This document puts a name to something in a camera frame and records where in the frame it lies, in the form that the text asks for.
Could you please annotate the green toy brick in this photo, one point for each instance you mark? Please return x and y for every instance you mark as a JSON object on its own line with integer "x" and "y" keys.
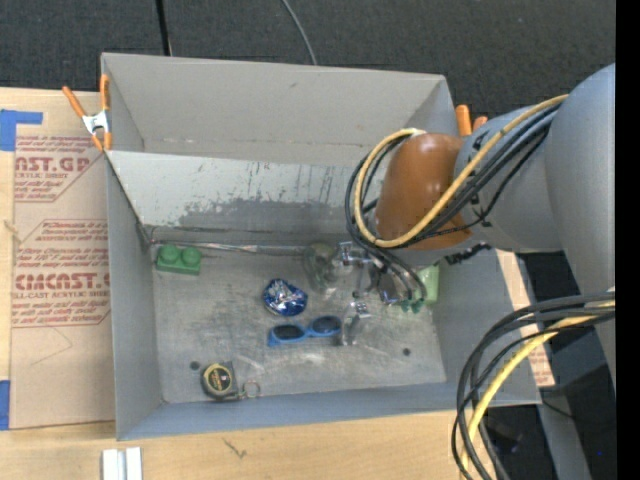
{"x": 177, "y": 260}

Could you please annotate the pale green block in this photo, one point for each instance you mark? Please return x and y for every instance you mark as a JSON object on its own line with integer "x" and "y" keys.
{"x": 430, "y": 283}

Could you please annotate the black and yellow tape measure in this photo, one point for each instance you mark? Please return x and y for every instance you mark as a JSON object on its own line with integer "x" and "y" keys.
{"x": 217, "y": 380}

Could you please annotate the blue sunglasses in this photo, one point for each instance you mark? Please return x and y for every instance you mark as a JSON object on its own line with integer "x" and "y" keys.
{"x": 287, "y": 333}

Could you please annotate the grey metal bin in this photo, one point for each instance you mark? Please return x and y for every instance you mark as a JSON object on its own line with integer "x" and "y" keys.
{"x": 260, "y": 113}

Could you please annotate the clear glass jar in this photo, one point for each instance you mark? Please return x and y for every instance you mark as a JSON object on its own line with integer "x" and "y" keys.
{"x": 320, "y": 268}

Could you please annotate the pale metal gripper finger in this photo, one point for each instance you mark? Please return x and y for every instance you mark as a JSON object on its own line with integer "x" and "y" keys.
{"x": 354, "y": 258}
{"x": 354, "y": 325}

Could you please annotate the blue crumpled foil packet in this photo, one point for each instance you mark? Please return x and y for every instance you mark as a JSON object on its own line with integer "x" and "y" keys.
{"x": 284, "y": 298}

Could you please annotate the brown cardboard board red print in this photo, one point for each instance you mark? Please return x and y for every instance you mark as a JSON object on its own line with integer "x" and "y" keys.
{"x": 60, "y": 358}

